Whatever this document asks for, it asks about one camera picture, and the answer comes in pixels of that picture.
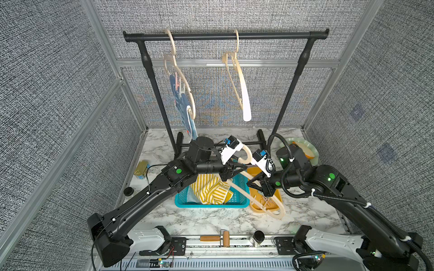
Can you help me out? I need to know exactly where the white right arm base mount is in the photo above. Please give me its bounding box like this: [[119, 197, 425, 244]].
[[293, 225, 369, 263]]

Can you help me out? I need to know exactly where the yellow striped towel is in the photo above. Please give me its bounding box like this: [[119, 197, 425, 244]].
[[190, 174, 234, 205]]

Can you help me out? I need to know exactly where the wooden handle roller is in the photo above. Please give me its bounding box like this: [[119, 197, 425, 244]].
[[200, 229, 230, 247]]

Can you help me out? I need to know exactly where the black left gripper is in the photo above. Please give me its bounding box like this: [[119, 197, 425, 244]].
[[195, 156, 248, 182]]

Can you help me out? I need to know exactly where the beige hanger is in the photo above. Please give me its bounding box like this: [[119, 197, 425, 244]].
[[163, 28, 196, 120], [227, 144, 286, 220], [222, 29, 252, 122]]

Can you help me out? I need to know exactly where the dark blue hello towel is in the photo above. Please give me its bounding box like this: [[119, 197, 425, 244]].
[[169, 74, 198, 141]]

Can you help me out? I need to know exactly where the yellow plastic tray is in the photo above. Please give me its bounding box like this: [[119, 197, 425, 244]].
[[246, 165, 283, 214]]

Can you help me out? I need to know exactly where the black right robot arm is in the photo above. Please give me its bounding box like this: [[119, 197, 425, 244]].
[[249, 144, 433, 271]]

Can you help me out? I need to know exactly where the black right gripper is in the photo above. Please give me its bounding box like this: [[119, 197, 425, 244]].
[[246, 169, 306, 199]]

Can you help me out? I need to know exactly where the teal plastic basket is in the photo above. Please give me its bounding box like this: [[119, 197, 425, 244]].
[[175, 174, 250, 208]]

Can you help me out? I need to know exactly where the black round lid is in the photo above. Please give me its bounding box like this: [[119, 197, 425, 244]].
[[123, 187, 134, 197]]

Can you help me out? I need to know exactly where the black clothes rack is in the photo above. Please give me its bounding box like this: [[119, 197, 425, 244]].
[[123, 28, 330, 157]]

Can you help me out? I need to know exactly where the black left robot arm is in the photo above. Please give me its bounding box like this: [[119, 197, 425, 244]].
[[87, 135, 252, 268]]

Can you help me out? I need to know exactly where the pale green wavy plate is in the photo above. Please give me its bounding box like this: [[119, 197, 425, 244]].
[[286, 137, 319, 166]]

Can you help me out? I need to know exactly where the green tin can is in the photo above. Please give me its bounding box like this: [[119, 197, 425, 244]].
[[133, 160, 150, 179]]

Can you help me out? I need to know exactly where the black corrugated cable conduit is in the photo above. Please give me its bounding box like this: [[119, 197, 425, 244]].
[[266, 133, 434, 271]]

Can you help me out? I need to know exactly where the small black lidded jar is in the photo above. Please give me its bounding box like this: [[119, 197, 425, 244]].
[[249, 230, 265, 247]]

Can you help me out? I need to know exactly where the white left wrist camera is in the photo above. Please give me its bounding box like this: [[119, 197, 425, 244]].
[[219, 135, 244, 165]]

